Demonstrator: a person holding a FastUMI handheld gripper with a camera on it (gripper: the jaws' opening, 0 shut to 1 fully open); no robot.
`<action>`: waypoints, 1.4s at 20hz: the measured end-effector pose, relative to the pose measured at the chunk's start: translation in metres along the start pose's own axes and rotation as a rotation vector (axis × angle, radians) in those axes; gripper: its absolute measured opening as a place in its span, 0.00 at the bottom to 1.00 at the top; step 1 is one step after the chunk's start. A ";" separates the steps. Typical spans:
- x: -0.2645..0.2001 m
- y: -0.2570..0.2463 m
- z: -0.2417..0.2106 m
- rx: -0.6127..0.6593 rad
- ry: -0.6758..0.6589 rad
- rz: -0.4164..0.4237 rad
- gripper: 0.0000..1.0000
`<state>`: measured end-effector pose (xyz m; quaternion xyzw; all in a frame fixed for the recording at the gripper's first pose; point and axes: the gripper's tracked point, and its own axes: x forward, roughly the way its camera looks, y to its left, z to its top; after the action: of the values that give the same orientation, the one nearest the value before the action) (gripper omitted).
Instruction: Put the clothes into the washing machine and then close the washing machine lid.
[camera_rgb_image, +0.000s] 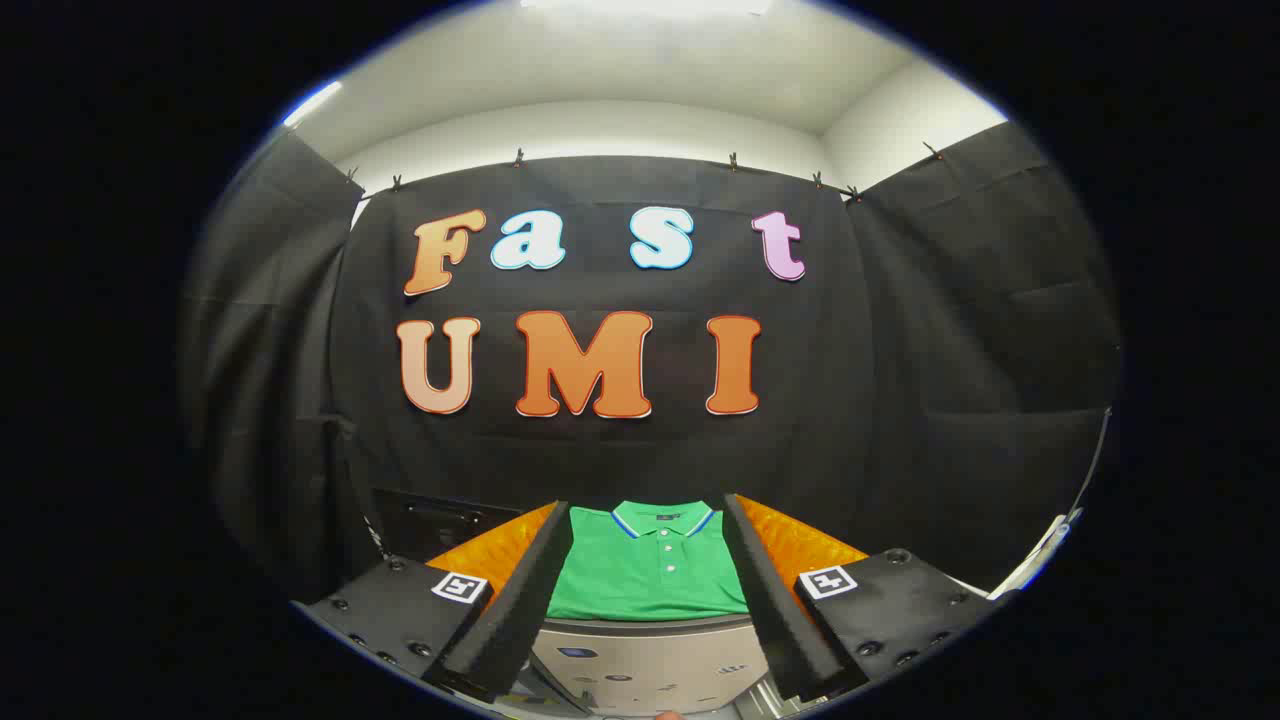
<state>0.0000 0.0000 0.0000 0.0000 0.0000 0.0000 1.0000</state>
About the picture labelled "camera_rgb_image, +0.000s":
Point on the ceiling light panel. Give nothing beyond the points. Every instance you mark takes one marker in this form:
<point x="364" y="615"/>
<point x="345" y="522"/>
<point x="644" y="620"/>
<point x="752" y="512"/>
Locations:
<point x="640" y="5"/>
<point x="312" y="102"/>

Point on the white printed sheet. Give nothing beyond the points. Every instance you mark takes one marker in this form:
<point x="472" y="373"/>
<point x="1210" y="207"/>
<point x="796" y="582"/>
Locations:
<point x="1035" y="560"/>

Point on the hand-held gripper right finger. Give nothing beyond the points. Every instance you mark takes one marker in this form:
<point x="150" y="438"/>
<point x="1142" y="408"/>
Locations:
<point x="775" y="610"/>

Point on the row of black clips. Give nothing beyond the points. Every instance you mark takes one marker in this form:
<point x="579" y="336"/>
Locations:
<point x="518" y="158"/>

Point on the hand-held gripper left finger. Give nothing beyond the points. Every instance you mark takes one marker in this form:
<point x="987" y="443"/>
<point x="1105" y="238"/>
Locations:
<point x="520" y="610"/>

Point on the green polo shirt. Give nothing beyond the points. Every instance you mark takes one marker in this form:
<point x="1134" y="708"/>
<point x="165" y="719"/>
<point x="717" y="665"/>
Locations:
<point x="650" y="590"/>

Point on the dark transparent washing machine lid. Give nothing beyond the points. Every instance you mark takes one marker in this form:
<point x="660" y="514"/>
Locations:
<point x="440" y="535"/>

